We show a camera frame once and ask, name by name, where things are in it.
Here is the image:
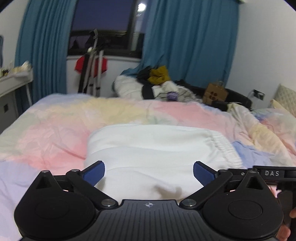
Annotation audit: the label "mustard yellow garment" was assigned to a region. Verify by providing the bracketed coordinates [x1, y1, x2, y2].
[148, 65, 170, 85]

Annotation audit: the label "person's right hand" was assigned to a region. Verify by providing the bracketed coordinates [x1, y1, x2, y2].
[276, 207, 296, 241]

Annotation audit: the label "white pants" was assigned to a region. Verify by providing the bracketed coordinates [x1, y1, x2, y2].
[84, 124, 247, 202]

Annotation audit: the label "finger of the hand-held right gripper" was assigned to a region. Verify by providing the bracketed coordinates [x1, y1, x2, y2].
[228, 169, 253, 176]

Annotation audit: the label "pastel pillow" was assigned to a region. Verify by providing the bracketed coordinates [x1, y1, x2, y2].
[268, 99, 296, 117]

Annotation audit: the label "white padded coat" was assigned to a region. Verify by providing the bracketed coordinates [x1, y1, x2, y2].
[113, 75, 151, 100]

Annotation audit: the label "black chair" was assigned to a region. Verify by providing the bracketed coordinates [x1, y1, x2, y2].
[174, 79, 252, 110]

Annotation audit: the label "cream patterned pillow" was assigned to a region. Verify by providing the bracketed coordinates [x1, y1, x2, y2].
[276, 84, 296, 109]

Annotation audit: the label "brown paper bag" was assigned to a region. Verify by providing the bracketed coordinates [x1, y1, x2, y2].
[203, 81, 229, 105]

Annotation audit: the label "grey garment with purple label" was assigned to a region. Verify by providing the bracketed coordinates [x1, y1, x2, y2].
[151, 81, 204, 102]

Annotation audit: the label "dark window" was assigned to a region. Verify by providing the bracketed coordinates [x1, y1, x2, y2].
[67, 0, 148, 59]

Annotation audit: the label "silver tripod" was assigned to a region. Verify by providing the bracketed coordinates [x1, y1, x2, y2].
[77, 29, 104, 96]

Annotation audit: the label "pastel bedding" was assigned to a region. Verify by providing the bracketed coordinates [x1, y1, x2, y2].
[0, 93, 296, 241]

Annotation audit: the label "white vanity desk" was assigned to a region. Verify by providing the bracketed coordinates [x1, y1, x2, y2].
[0, 67, 34, 132]

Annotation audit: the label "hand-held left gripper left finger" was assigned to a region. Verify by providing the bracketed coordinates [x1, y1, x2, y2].
[30, 161, 119, 209]

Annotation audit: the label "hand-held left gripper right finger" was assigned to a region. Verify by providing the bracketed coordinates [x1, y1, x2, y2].
[179, 161, 270, 209]

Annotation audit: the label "blue curtain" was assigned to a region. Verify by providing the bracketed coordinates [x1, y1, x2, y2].
[14, 0, 78, 105]
[120, 0, 240, 88]

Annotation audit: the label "wall socket with charger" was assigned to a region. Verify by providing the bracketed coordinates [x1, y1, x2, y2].
[248, 89, 265, 101]

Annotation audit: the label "red cloth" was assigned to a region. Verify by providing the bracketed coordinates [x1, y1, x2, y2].
[74, 56, 109, 74]

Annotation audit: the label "black garment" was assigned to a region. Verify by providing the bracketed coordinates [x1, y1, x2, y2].
[137, 66, 153, 84]

